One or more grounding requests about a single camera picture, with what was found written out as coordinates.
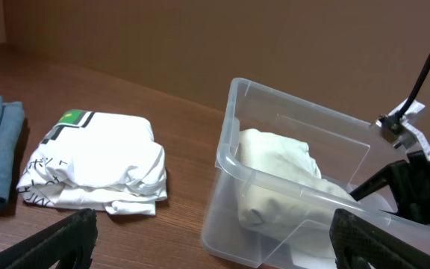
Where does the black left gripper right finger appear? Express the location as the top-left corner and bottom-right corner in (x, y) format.
(329, 208), (430, 269)

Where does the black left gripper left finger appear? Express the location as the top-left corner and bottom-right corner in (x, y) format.
(0, 208), (98, 269)

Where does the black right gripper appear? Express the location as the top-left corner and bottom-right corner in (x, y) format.
(349, 151), (430, 224)

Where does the cream cloth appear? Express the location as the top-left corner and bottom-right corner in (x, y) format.
(236, 129), (353, 259)

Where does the clear plastic storage container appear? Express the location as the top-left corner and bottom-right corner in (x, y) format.
(201, 78), (430, 268)

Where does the white printed folded t-shirt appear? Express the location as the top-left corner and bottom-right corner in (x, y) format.
(16, 110), (168, 216)

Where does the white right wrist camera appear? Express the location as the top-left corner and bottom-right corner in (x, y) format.
(371, 100), (430, 161)

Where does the black right camera cable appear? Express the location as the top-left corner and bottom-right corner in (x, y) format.
(396, 24), (430, 120)

